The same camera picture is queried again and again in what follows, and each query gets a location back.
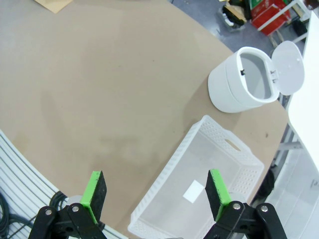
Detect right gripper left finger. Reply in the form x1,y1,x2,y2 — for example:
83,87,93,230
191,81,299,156
27,170,108,239

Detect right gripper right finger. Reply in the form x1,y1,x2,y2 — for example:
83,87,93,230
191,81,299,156
205,168,289,239

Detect spiral notebook with brown cover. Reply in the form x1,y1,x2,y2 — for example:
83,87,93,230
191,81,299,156
33,0,74,13

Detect small white basket sticker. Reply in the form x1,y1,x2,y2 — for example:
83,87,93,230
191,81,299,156
182,180,205,204

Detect white perforated plastic basket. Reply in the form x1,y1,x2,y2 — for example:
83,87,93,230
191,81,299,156
127,115,265,239

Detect white lidded trash bin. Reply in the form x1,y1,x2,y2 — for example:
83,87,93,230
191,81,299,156
208,40,305,113

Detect white work table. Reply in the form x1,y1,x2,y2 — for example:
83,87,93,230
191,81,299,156
273,9,319,175

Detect red recycling bin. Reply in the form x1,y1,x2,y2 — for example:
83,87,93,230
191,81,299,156
250,0,292,35

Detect dark cable bundle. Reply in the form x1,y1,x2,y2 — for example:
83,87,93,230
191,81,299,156
0,191,63,239

